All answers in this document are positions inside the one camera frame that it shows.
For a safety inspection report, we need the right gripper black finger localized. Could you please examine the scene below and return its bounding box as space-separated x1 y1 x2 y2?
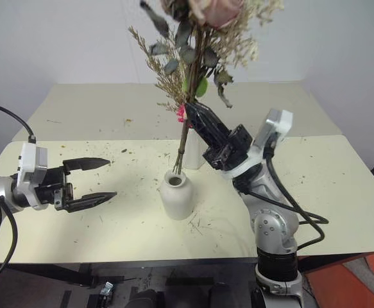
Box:
185 101 232 142
187 114 222 150

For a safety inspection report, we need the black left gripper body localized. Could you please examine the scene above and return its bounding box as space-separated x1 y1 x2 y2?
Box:
34 166 74 212

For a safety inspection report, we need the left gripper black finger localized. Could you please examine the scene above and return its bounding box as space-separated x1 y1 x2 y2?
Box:
62 157 112 176
65 191 118 214

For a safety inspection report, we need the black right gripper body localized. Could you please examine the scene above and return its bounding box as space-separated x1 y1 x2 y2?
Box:
202 124 255 171

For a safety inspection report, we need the dried pink rose bouquet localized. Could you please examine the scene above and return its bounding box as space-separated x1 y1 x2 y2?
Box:
128 0 285 176

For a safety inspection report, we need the tall white ceramic vase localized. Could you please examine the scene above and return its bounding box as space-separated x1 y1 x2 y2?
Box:
182 126 207 170

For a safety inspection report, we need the round white ceramic vase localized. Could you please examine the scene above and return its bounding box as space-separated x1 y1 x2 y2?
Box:
159 170 195 221

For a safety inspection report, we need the small metal clip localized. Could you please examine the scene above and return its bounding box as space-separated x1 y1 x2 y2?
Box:
99 281 115 296

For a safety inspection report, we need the dark rounded shape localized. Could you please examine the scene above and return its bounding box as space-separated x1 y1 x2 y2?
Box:
131 287 164 308

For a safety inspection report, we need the orange and grey floor mat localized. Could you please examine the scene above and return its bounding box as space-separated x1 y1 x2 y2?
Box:
302 248 374 308

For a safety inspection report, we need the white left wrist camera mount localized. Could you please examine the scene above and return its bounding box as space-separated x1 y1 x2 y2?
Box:
12 141 50 211

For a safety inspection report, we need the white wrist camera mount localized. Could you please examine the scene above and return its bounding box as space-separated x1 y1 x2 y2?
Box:
12 141 50 211
224 108 294 179

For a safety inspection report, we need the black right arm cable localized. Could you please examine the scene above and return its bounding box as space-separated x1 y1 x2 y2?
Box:
244 141 330 255

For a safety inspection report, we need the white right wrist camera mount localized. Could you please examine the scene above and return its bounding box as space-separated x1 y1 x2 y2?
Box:
224 108 294 179

